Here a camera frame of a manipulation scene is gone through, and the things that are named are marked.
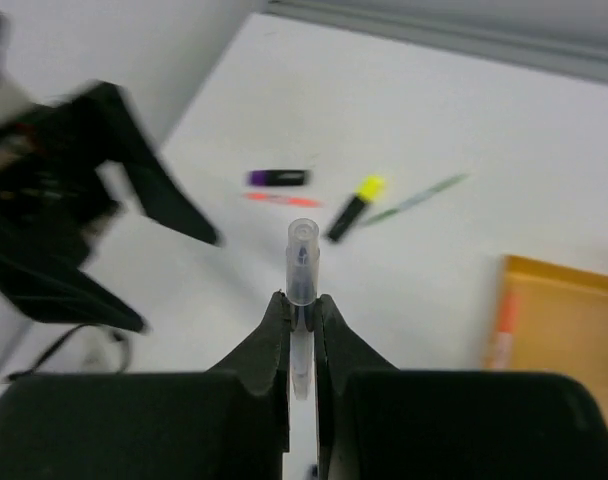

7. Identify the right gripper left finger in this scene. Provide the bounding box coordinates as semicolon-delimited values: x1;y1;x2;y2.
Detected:
0;292;289;479

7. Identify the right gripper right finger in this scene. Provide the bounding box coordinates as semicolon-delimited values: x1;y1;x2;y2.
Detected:
314;295;608;479

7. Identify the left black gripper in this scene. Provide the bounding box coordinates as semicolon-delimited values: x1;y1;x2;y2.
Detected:
0;9;224;334

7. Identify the red clear pen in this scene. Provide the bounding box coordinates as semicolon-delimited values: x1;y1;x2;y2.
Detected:
244;192;323;208
490;290;517;369

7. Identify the yellow bottom drawer box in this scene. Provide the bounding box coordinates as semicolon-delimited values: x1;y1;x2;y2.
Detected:
482;254;608;374

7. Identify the purple highlighter marker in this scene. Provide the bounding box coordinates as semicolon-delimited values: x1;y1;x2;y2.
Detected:
248;169;311;187

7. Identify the yellow highlighter marker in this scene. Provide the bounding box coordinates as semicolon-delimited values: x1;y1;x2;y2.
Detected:
325;175;385;243

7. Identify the green clear pen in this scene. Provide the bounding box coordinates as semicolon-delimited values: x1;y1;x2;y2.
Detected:
359;173;468;227

